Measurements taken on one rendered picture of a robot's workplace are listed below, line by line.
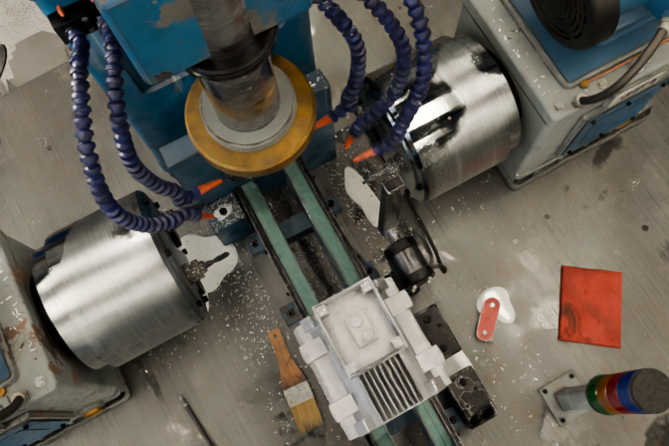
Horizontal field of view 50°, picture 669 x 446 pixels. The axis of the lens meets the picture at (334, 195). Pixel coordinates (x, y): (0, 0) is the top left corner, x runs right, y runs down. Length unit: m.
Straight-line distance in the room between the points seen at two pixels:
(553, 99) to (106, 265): 0.75
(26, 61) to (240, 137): 1.41
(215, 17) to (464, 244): 0.91
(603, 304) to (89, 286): 0.96
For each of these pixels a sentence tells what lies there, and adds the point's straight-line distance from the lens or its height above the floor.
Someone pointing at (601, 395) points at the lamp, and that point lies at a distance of 1.18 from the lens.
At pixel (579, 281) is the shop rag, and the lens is 1.50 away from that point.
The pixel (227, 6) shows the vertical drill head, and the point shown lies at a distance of 0.69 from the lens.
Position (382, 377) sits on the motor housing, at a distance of 1.13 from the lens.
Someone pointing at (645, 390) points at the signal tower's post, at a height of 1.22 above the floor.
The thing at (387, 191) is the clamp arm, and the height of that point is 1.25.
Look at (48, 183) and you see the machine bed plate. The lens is 1.64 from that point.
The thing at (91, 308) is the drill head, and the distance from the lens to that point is 1.15.
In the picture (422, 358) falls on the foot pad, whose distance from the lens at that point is 1.15.
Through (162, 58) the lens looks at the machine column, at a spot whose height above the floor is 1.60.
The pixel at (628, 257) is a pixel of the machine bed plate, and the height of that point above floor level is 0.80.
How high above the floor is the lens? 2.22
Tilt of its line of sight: 73 degrees down
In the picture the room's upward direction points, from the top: 6 degrees counter-clockwise
